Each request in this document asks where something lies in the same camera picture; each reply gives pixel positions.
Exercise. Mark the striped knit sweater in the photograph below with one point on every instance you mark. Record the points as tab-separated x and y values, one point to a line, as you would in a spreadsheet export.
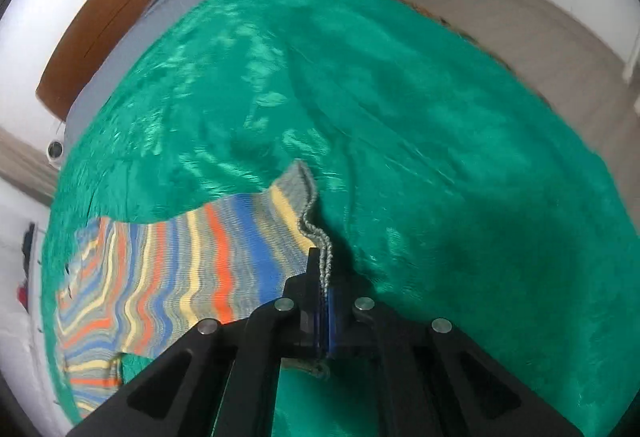
200	257

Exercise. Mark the wooden headboard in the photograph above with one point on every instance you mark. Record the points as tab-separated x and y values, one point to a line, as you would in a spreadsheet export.
125	2

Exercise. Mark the small white round device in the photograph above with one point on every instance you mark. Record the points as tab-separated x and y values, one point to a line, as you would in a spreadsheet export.
55	150

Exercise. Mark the grey bed sheet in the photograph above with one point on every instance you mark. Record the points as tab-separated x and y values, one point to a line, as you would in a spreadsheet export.
145	42

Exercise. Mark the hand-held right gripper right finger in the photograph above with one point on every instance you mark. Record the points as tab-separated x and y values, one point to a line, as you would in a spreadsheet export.
334	317

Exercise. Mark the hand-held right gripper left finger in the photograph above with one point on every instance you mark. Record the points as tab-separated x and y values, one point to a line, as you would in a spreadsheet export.
314	317

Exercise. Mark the green fleece blanket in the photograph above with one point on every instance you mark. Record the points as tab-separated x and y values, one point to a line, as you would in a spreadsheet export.
400	142

